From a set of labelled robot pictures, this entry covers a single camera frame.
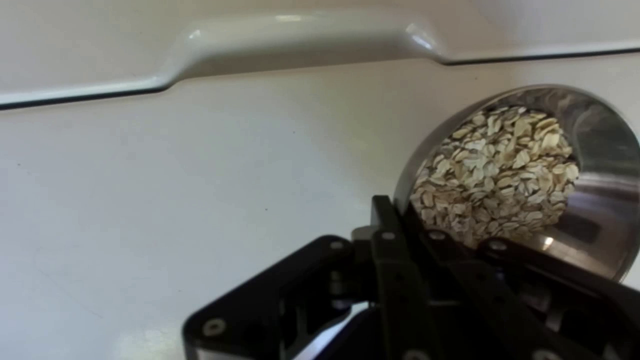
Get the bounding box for white washer lid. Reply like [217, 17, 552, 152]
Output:
[0, 51, 640, 360]

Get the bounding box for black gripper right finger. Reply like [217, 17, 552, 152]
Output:
[423, 229, 640, 360]

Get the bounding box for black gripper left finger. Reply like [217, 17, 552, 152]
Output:
[183, 194, 443, 360]

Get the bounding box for oats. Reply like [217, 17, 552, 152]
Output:
[408, 106, 582, 250]

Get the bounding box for silver metal bowl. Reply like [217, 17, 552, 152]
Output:
[392, 84, 640, 287]

